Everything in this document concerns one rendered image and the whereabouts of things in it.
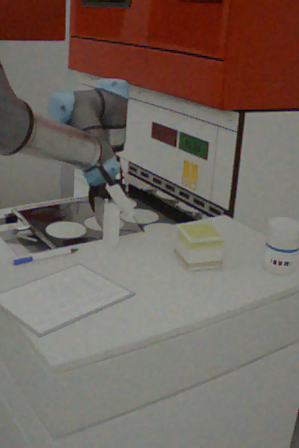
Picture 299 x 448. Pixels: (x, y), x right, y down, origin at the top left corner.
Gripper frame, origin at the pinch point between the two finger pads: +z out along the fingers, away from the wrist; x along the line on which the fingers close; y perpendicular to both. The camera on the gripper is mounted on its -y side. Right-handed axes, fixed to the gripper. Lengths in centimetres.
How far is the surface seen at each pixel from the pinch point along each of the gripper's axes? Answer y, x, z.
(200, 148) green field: 7.7, -23.3, -18.2
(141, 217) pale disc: 10.9, -10.2, 1.9
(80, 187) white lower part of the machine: 66, 4, 13
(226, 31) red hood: -4, -24, -49
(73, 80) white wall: 408, 5, 18
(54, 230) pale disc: 1.9, 12.5, 2.0
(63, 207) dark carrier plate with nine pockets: 17.6, 10.3, 1.9
